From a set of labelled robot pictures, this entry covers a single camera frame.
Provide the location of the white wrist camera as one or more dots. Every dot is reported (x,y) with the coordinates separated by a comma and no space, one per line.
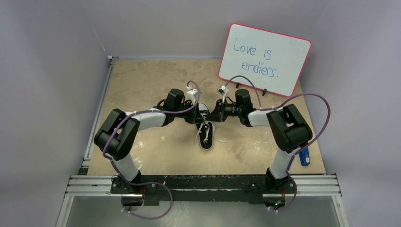
(193,95)
(223,91)

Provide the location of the whiteboard with pink frame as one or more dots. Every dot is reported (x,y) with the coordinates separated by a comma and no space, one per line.
(268,60)

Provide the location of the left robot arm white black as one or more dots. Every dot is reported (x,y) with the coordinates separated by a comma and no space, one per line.
(117,134)

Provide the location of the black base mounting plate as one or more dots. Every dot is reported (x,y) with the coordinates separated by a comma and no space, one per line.
(253,189)

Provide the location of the black white canvas sneaker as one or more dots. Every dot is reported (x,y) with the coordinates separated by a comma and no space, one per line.
(205,111)

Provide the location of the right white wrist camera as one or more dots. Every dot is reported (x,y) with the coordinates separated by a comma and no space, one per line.
(223,91)

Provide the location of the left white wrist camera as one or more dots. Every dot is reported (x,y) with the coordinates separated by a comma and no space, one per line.
(193,95)

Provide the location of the white shoelace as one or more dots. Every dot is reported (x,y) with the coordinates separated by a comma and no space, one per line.
(206,129)

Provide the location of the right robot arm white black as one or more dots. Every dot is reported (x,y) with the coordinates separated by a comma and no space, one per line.
(289,129)

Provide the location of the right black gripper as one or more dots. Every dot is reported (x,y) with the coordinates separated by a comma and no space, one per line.
(217,112)

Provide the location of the blue black stapler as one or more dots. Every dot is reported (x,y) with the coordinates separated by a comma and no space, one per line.
(304,157)

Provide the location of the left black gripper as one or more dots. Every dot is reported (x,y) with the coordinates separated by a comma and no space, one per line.
(195,117)

